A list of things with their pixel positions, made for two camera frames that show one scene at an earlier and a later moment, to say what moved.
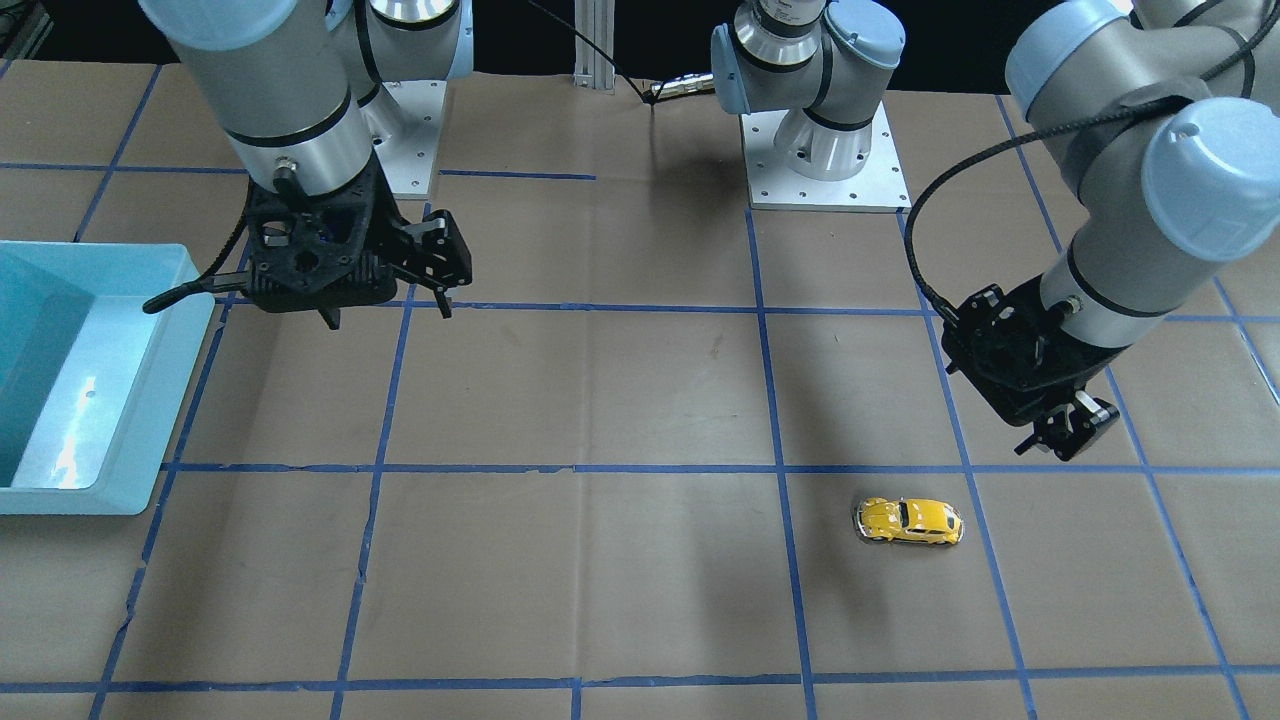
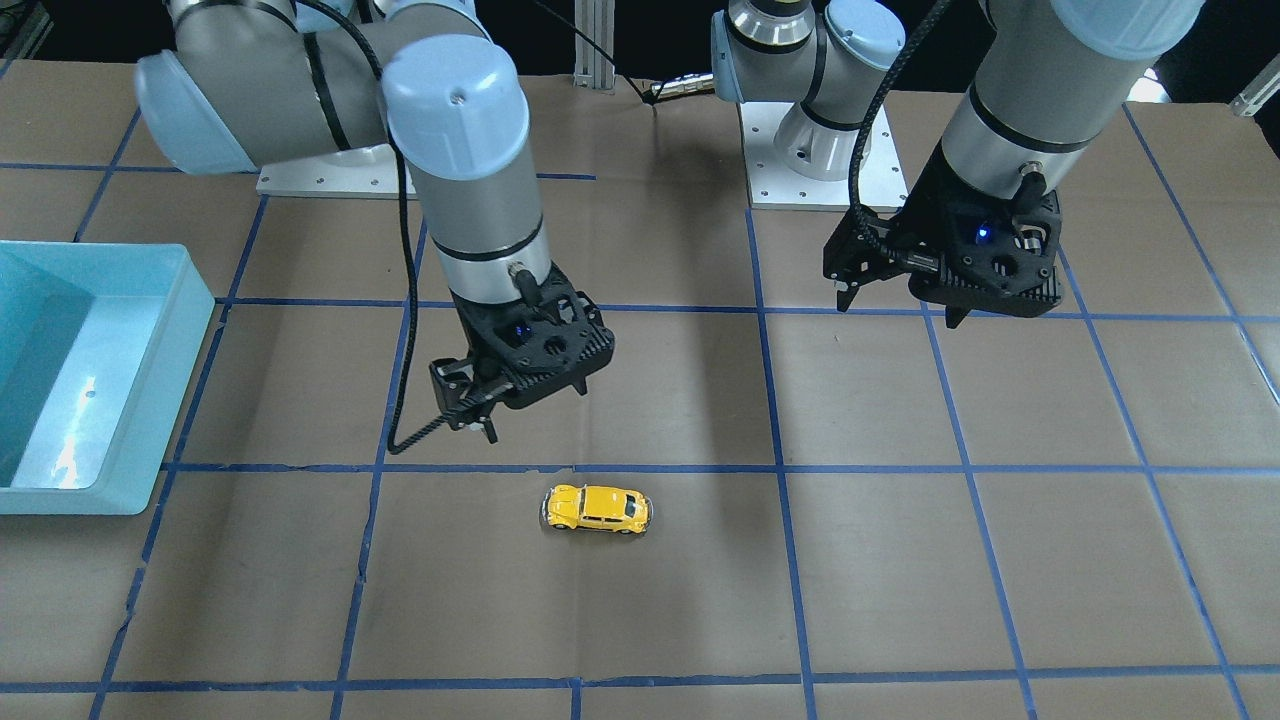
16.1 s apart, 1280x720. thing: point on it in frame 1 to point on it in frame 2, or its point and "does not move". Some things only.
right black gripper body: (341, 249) to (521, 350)
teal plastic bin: (90, 384) does not move
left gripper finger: (1087, 419) to (955, 313)
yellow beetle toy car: (909, 519) to (597, 508)
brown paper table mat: (663, 459) does not move
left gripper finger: (1041, 429) to (845, 297)
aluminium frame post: (595, 19) does not move
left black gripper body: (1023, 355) to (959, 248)
